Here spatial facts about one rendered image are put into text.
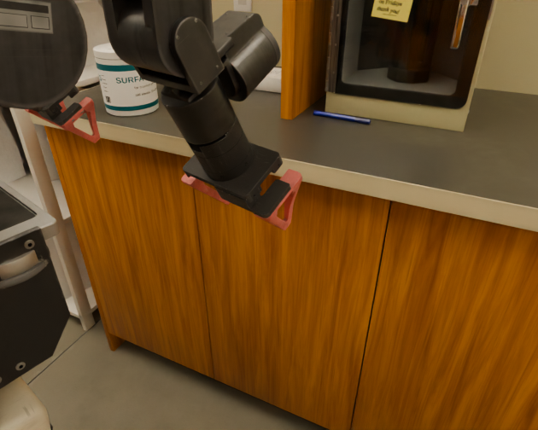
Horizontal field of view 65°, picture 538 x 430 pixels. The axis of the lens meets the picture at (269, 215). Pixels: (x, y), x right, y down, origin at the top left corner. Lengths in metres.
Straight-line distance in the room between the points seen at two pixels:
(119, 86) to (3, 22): 0.80
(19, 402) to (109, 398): 1.00
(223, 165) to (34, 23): 0.22
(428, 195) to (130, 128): 0.65
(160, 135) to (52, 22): 0.69
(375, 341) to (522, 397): 0.31
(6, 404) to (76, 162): 0.75
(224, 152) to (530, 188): 0.56
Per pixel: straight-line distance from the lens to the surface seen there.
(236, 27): 0.42
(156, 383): 1.62
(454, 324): 0.96
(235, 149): 0.43
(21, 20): 0.28
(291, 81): 0.99
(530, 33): 1.42
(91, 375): 1.71
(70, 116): 0.76
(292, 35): 0.97
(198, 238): 1.08
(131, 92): 1.07
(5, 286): 0.48
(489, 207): 0.76
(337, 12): 1.02
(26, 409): 0.64
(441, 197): 0.76
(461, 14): 0.92
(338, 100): 1.06
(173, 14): 0.35
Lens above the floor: 1.27
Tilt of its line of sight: 32 degrees down
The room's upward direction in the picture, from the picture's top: straight up
